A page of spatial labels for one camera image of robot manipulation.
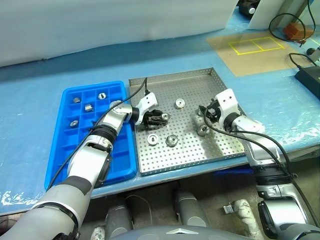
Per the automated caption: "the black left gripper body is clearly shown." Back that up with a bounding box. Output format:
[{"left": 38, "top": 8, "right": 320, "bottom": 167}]
[{"left": 139, "top": 110, "right": 155, "bottom": 128}]

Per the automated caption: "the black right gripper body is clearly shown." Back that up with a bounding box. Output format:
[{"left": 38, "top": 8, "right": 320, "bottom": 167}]
[{"left": 206, "top": 99, "right": 223, "bottom": 125}]

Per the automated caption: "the perforated steel tray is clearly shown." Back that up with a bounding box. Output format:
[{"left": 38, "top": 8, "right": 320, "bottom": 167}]
[{"left": 128, "top": 67, "right": 247, "bottom": 177}]

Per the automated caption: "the blue compartment tray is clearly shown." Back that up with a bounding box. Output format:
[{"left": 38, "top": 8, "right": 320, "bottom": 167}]
[{"left": 43, "top": 80, "right": 138, "bottom": 191}]

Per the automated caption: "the brown cardboard sheet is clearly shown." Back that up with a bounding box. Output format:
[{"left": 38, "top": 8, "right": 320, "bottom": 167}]
[{"left": 206, "top": 31, "right": 319, "bottom": 77}]

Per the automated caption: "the dark grey rounded leg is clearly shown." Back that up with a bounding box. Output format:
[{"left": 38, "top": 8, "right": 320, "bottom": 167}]
[
  {"left": 104, "top": 204, "right": 134, "bottom": 239},
  {"left": 174, "top": 189, "right": 211, "bottom": 228}
]

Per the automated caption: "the black device with round cap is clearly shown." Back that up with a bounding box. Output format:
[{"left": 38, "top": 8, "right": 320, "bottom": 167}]
[{"left": 238, "top": 0, "right": 257, "bottom": 17}]

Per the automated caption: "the black power adapter box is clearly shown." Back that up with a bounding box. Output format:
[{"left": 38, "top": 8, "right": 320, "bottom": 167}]
[{"left": 294, "top": 65, "right": 320, "bottom": 101}]

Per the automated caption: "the white leaning board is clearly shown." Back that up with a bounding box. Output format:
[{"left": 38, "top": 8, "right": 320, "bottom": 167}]
[{"left": 248, "top": 0, "right": 309, "bottom": 30}]

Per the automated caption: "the white backdrop sheet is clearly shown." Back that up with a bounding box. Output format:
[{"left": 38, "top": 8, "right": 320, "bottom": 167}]
[{"left": 0, "top": 0, "right": 239, "bottom": 69}]

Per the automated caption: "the white pipe fitting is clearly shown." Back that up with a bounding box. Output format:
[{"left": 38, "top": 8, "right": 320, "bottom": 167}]
[{"left": 234, "top": 198, "right": 261, "bottom": 238}]

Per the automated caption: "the orange box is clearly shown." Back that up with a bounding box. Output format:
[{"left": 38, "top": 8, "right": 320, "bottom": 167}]
[{"left": 283, "top": 22, "right": 315, "bottom": 41}]

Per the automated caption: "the grey robot torso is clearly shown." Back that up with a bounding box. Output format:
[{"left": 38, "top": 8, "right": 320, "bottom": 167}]
[{"left": 109, "top": 224, "right": 252, "bottom": 240}]

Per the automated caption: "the grey stand with black knob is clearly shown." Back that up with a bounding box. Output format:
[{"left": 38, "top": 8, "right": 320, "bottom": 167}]
[{"left": 306, "top": 45, "right": 320, "bottom": 66}]

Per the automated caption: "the blue plastic table cover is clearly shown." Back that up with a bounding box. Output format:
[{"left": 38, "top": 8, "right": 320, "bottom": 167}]
[{"left": 0, "top": 4, "right": 320, "bottom": 216}]

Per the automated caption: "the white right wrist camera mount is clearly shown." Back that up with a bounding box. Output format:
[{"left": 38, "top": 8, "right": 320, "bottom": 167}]
[{"left": 215, "top": 88, "right": 239, "bottom": 118}]

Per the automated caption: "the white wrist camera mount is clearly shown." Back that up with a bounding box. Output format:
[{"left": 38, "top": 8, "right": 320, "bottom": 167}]
[
  {"left": 215, "top": 88, "right": 239, "bottom": 118},
  {"left": 136, "top": 92, "right": 159, "bottom": 124}
]

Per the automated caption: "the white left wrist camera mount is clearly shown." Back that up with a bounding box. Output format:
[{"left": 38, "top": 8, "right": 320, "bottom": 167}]
[{"left": 136, "top": 92, "right": 159, "bottom": 124}]

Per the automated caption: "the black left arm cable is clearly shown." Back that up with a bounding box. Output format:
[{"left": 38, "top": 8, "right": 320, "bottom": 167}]
[{"left": 46, "top": 77, "right": 151, "bottom": 191}]

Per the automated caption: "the black adapter cable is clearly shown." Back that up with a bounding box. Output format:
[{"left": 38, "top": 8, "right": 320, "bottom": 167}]
[{"left": 288, "top": 52, "right": 316, "bottom": 70}]

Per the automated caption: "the small grey metal bracket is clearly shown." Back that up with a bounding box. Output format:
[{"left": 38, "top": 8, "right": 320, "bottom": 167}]
[{"left": 222, "top": 203, "right": 235, "bottom": 215}]

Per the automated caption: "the black looped cable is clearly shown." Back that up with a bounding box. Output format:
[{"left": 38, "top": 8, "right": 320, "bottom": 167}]
[{"left": 268, "top": 0, "right": 320, "bottom": 49}]

